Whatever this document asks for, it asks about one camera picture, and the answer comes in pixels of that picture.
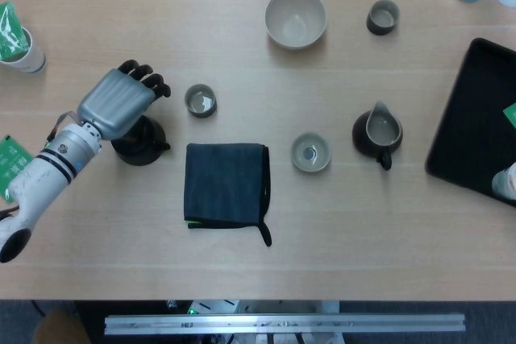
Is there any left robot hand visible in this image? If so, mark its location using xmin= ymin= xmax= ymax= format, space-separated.
xmin=76 ymin=60 xmax=172 ymax=139

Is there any black teapot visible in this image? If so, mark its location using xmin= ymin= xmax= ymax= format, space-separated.
xmin=110 ymin=115 xmax=172 ymax=167

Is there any dark cylindrical teacup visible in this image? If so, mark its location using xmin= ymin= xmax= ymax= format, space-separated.
xmin=184 ymin=83 xmax=218 ymax=119
xmin=365 ymin=0 xmax=401 ymax=37

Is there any plain white paper cup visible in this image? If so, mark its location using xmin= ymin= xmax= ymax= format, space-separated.
xmin=0 ymin=25 xmax=48 ymax=76

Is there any green tea packet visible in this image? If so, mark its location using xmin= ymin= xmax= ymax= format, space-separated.
xmin=0 ymin=2 xmax=31 ymax=60
xmin=0 ymin=135 xmax=35 ymax=204
xmin=502 ymin=102 xmax=516 ymax=130

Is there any dark grey folded cloth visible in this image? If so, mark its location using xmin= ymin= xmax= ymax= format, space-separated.
xmin=183 ymin=142 xmax=273 ymax=247

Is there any large beige bowl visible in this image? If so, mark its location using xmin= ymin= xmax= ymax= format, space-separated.
xmin=264 ymin=0 xmax=328 ymax=51

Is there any small shallow beige teacup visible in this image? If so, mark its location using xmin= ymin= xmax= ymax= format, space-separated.
xmin=290 ymin=131 xmax=333 ymax=173

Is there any dark ceramic pitcher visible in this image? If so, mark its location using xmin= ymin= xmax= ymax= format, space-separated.
xmin=352 ymin=100 xmax=405 ymax=172

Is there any black plastic tray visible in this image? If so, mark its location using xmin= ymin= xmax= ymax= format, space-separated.
xmin=425 ymin=37 xmax=516 ymax=208

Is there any leaf printed paper cup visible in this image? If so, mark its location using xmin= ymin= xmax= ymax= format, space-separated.
xmin=491 ymin=162 xmax=516 ymax=201

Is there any aluminium profile rail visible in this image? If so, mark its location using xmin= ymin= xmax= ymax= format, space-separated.
xmin=103 ymin=313 xmax=467 ymax=336

